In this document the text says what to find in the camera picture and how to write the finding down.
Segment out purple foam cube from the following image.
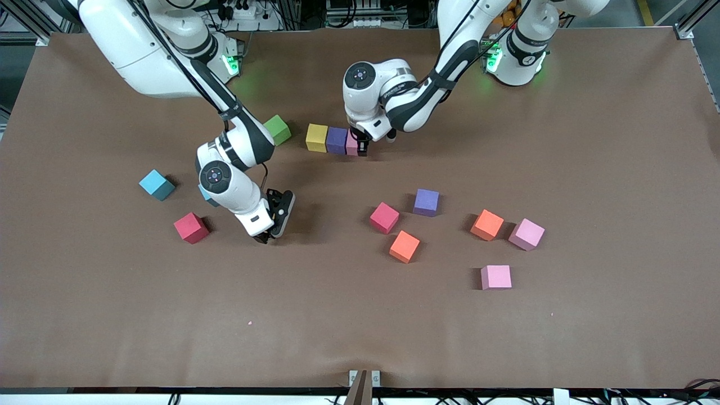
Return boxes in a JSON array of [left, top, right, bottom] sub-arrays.
[[413, 188, 440, 218], [326, 127, 348, 155]]

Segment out yellow foam cube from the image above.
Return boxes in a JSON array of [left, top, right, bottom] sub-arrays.
[[305, 124, 329, 153]]

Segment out green foam cube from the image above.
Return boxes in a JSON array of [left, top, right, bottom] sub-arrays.
[[262, 114, 293, 147]]

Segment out red foam cube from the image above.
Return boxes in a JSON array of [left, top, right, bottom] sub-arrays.
[[370, 202, 401, 235], [173, 212, 210, 245]]

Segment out orange foam cube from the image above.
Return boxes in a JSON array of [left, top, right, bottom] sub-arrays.
[[470, 209, 505, 241], [389, 230, 421, 264]]

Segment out grey equipment rack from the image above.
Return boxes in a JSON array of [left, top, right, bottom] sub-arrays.
[[325, 0, 394, 29]]

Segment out brown table cover sheet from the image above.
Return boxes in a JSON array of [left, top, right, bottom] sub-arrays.
[[0, 28, 720, 390]]

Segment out white power strip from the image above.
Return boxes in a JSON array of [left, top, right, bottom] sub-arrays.
[[217, 3, 259, 20]]

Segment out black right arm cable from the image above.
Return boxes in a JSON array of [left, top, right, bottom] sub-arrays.
[[128, 0, 269, 195]]

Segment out aluminium frame strut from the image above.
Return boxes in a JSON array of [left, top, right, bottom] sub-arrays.
[[0, 0, 82, 47], [674, 0, 720, 40]]

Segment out aluminium table edge rail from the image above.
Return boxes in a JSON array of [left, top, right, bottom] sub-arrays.
[[689, 37, 720, 113]]

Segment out black cable bundle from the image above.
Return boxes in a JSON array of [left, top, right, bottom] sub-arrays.
[[683, 379, 720, 403]]

